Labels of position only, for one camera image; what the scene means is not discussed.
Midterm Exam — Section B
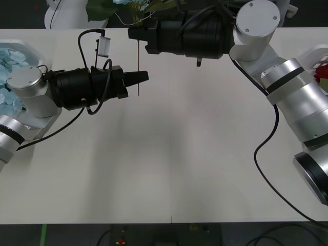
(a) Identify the pale blue artificial flower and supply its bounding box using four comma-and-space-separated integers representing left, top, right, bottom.
86, 0, 187, 97
0, 48, 29, 114

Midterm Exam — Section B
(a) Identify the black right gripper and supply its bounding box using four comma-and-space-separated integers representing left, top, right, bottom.
127, 17, 186, 56

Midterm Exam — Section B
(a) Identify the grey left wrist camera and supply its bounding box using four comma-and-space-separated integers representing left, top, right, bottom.
96, 35, 112, 58

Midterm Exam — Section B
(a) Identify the white floor cable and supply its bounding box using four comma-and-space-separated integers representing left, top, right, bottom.
114, 11, 134, 26

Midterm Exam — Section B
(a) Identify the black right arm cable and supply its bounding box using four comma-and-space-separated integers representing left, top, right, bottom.
176, 0, 328, 223

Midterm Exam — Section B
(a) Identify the red artificial rose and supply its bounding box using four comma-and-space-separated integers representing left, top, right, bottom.
314, 65, 328, 93

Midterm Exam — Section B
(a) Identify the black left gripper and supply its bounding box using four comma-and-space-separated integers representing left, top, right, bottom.
89, 65, 150, 102

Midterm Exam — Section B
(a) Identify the black floor cable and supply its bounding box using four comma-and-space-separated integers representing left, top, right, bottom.
97, 224, 115, 246
245, 222, 328, 246

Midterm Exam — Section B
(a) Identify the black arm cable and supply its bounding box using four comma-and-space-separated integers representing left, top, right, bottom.
16, 29, 114, 152
176, 0, 328, 223

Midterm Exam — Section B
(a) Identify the white round pedestal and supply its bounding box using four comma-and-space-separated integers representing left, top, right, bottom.
44, 0, 110, 29

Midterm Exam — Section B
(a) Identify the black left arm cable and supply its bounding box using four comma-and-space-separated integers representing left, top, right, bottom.
16, 29, 114, 152

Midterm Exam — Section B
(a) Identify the green floor tape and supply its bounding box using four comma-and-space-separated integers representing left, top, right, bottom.
39, 223, 48, 246

